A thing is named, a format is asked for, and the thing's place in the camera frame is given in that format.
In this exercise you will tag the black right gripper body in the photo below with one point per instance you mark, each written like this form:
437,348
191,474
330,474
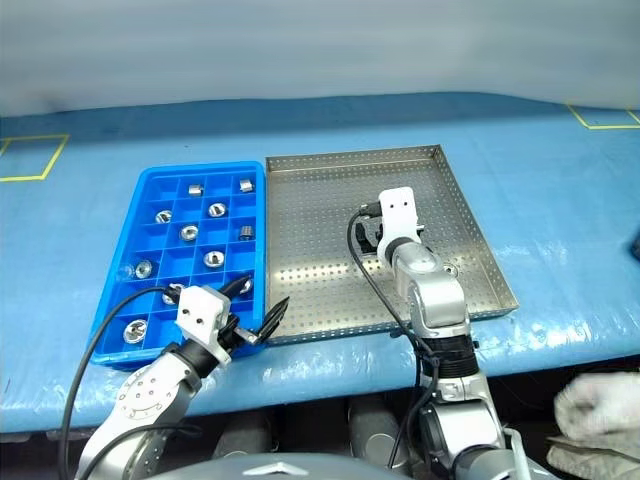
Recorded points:
369,237

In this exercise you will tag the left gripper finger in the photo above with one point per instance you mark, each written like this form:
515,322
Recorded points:
274,317
237,285

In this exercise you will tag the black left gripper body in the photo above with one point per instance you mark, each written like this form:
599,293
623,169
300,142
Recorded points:
232,335

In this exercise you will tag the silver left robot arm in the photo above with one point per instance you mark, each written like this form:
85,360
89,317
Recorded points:
145,395

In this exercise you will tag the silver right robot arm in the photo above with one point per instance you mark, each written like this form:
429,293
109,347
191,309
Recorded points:
435,295

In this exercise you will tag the blue compartment tray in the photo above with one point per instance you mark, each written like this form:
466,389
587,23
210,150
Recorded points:
200,280

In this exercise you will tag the white gloved hand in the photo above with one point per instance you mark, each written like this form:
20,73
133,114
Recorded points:
600,402

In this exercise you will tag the perforated metal tray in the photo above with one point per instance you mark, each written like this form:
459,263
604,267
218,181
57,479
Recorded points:
310,225

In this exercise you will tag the dark grey rounded shape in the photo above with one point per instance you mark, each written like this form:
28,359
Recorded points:
372,425
240,440

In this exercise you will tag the grey robot chest shell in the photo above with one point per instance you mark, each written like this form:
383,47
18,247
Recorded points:
280,469

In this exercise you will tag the blue plastic table cover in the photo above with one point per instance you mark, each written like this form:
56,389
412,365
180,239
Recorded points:
550,200

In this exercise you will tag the white cloth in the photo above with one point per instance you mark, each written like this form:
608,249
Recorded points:
585,455

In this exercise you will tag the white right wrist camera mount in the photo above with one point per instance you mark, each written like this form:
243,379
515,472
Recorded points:
397,210

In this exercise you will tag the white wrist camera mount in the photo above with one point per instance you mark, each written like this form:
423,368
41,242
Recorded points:
397,210
200,307

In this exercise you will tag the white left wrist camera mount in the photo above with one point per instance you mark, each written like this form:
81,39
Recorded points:
200,307

